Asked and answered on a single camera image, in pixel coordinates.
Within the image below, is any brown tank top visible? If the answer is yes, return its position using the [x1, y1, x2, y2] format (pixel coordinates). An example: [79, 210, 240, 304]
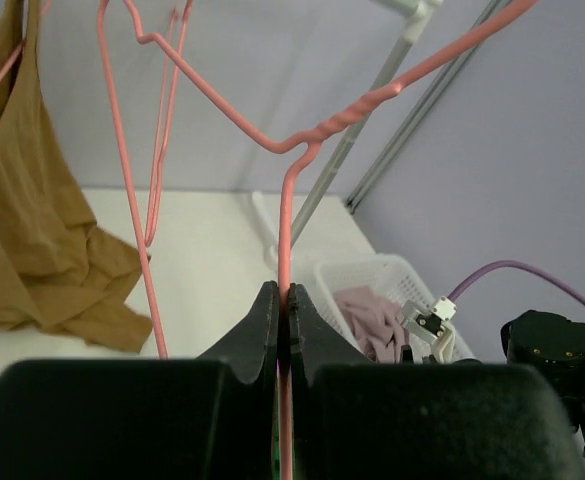
[0, 0, 154, 351]

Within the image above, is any white plastic basket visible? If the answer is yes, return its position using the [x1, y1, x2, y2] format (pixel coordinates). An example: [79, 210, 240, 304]
[311, 254, 474, 363]

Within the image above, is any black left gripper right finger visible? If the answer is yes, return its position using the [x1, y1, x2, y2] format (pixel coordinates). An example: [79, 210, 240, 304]
[289, 285, 585, 479]

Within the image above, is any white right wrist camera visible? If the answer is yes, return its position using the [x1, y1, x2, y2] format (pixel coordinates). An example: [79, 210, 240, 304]
[400, 297, 457, 363]

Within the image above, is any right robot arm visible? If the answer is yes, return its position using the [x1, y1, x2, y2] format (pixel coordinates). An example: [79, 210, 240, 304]
[500, 310, 585, 458]

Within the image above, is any pink wire hanger front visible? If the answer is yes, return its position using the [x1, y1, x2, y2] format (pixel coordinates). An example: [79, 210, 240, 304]
[144, 57, 179, 247]

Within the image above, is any white clothes rack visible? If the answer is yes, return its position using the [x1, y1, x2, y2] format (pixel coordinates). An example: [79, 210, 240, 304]
[251, 0, 443, 271]

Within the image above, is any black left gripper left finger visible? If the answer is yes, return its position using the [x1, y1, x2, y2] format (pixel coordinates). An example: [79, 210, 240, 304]
[0, 281, 279, 479]

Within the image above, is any mauve pink tank top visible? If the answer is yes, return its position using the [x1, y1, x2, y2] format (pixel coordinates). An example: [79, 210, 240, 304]
[334, 287, 409, 363]

